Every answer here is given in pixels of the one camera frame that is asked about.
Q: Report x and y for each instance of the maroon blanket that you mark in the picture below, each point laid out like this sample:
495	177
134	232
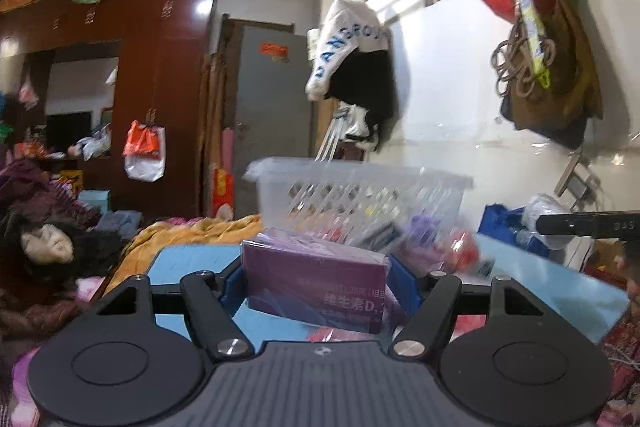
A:
35	187

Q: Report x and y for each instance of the purple plastic packet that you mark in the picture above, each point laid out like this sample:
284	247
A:
424	232

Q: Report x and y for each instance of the brown fur blanket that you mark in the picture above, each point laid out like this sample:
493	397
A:
40	307

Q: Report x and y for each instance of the red packet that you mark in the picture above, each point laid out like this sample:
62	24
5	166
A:
460	252

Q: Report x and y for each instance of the pink hanging bag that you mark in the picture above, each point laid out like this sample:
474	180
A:
28	94

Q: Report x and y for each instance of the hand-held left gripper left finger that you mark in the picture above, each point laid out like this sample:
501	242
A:
234	287

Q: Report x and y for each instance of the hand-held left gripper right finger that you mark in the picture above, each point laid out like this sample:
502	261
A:
402	287

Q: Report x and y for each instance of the brown wooden wardrobe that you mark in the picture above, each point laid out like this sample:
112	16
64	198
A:
165	57

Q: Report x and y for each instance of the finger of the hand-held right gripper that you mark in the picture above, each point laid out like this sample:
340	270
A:
565	224

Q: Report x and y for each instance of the red paper door sticker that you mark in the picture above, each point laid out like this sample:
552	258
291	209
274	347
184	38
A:
274	52

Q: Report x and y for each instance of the wooden boards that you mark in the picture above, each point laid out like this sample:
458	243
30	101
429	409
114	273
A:
215	107

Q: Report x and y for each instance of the pink packet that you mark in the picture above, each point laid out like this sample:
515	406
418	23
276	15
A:
330	334

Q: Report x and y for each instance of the metal wall bracket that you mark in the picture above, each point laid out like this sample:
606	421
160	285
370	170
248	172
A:
577	182

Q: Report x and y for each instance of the doll head with black hair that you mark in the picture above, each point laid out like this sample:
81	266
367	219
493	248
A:
47	243

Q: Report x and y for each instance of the yellow blanket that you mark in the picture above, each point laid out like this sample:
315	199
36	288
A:
190	232

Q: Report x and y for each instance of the light blue box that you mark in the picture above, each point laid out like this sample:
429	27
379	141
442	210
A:
94	201

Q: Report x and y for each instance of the white printed jacket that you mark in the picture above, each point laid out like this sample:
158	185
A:
345	37

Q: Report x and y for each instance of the dark television screen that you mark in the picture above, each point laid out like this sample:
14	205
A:
67	132

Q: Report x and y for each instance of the clear plastic basket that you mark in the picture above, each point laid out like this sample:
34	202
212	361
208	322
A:
360	187

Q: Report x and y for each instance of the clear plastic bag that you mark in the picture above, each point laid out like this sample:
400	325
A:
542	209

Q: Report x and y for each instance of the orange white plastic bag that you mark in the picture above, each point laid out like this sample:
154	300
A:
145	152

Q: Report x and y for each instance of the blue woven bag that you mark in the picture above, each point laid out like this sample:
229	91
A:
500	222

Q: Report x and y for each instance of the brown cloth bag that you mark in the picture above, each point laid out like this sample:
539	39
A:
565	77

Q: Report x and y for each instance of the purple cardboard box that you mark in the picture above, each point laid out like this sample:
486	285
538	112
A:
310	277

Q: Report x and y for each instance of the black garment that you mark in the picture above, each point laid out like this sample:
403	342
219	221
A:
365	87

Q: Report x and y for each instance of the person's right hand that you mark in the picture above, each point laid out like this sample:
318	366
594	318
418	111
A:
629	277

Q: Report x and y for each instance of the pink roll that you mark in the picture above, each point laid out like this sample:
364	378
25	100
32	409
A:
228	152

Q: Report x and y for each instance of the grey door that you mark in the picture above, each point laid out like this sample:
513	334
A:
272	117

